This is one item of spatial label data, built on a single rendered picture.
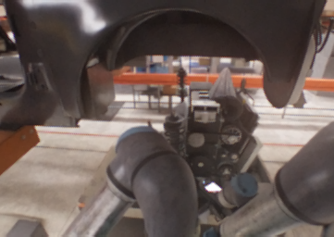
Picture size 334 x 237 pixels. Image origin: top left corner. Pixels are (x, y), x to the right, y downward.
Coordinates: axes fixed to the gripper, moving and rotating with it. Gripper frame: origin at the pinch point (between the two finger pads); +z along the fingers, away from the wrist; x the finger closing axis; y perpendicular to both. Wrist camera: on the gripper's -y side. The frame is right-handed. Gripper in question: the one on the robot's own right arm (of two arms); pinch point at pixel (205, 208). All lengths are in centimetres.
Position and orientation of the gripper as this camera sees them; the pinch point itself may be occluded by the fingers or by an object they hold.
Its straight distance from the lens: 95.4
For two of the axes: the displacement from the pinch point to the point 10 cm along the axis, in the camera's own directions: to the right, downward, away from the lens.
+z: -1.7, 6.4, 7.5
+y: 5.1, 7.1, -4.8
